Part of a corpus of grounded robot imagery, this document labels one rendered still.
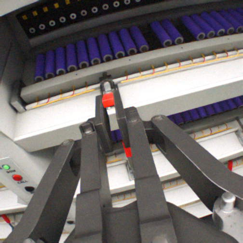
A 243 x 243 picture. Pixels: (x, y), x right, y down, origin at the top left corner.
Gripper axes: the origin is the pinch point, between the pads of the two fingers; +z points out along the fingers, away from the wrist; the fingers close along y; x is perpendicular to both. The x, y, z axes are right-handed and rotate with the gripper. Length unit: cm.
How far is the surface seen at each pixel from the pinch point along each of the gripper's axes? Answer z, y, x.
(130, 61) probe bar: 11.2, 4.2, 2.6
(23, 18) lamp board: 19.5, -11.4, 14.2
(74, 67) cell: 15.0, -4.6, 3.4
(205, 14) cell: 19.2, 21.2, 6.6
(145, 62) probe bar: 11.0, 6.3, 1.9
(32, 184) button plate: 9.4, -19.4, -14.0
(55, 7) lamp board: 19.5, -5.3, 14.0
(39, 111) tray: 10.4, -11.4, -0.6
